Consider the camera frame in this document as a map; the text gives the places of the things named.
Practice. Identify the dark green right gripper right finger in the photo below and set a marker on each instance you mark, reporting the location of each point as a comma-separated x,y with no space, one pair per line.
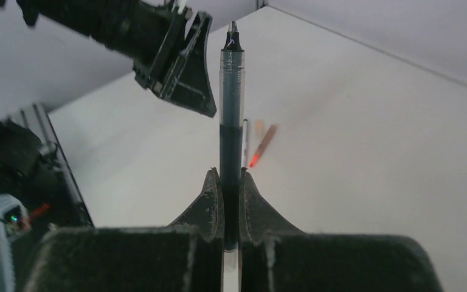
275,255

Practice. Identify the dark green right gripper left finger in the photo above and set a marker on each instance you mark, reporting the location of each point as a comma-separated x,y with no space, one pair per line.
186,255

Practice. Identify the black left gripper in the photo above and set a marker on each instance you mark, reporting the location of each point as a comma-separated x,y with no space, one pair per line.
171,66

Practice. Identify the black pen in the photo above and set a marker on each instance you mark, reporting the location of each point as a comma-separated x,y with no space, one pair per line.
231,130

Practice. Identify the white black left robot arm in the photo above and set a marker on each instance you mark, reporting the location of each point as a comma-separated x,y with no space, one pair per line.
109,23

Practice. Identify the white green-tipped pen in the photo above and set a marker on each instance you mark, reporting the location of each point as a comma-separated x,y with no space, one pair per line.
245,143

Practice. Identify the orange pen with cap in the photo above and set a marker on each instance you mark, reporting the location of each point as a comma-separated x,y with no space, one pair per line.
263,145

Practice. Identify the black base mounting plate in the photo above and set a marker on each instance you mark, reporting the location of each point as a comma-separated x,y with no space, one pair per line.
36,174

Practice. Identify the white slotted cable duct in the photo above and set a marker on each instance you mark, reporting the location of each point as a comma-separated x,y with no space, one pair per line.
7,202

